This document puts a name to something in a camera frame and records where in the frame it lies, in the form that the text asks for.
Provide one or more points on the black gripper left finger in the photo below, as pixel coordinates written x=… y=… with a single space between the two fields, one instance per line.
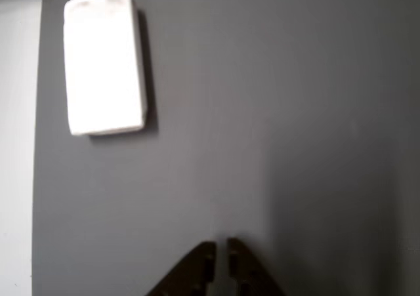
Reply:
x=192 y=273

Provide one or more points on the grey desk mat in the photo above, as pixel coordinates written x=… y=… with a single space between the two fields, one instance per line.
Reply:
x=246 y=112

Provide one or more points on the white rectangular eraser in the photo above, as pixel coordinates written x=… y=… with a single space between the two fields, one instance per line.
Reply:
x=103 y=66

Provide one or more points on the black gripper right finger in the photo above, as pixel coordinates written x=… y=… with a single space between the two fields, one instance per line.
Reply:
x=249 y=273

